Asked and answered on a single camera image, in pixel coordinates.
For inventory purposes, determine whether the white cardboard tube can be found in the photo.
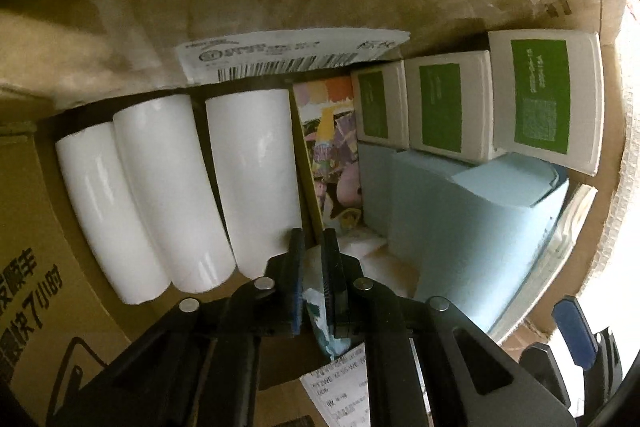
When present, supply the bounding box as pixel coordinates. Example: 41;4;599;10
205;89;303;280
55;122;173;305
112;94;237;293

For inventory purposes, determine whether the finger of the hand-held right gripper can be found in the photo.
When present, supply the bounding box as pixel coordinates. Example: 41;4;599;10
519;342;572;414
552;297;625;414

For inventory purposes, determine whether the light blue wipes packet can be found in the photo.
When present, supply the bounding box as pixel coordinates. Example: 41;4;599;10
300;227;418;358

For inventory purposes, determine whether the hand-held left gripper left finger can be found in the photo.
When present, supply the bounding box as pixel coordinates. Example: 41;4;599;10
47;228;306;427

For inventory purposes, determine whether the white printed receipt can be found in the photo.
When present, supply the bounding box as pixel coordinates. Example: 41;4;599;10
300;347;373;427

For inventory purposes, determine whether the light blue notebook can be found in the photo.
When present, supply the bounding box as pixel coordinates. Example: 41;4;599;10
359;142;571;339

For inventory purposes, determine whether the white shipping label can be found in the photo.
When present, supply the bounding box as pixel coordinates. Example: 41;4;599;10
175;27;412;85

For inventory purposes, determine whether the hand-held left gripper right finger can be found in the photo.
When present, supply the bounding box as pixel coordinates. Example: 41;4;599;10
322;228;577;427

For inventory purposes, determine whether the green white carton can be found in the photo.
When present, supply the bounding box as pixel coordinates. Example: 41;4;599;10
487;29;603;178
404;51;496;165
350;59;410;148

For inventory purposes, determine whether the colourful printed packet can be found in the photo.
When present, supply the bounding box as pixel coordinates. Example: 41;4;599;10
292;76;365;233

